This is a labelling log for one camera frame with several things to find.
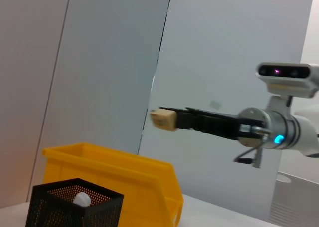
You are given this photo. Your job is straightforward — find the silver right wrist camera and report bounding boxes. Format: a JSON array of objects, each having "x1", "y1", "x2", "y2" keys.
[{"x1": 255, "y1": 62, "x2": 319, "y2": 110}]

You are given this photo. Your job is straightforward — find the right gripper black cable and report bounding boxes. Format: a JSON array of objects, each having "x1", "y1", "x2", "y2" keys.
[{"x1": 233, "y1": 126, "x2": 273, "y2": 169}]

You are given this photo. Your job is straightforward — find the yellow plastic bin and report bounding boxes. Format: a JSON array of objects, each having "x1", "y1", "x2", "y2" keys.
[{"x1": 42, "y1": 142, "x2": 184, "y2": 227}]

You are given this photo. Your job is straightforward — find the mint green pen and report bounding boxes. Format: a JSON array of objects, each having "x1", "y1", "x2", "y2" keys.
[{"x1": 73, "y1": 192, "x2": 92, "y2": 208}]

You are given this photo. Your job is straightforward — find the black mesh pen holder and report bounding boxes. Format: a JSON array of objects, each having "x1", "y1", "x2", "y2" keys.
[{"x1": 24, "y1": 178, "x2": 125, "y2": 227}]

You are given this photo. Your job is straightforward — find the white vented cabinet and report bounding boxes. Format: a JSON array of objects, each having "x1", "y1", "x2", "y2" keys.
[{"x1": 270, "y1": 171, "x2": 319, "y2": 227}]

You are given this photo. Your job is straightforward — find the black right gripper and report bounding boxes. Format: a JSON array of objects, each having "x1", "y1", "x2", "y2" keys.
[{"x1": 158, "y1": 106, "x2": 265, "y2": 141}]

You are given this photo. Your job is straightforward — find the beige barcode eraser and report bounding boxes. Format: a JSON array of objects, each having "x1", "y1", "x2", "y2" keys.
[{"x1": 149, "y1": 108, "x2": 178, "y2": 133}]

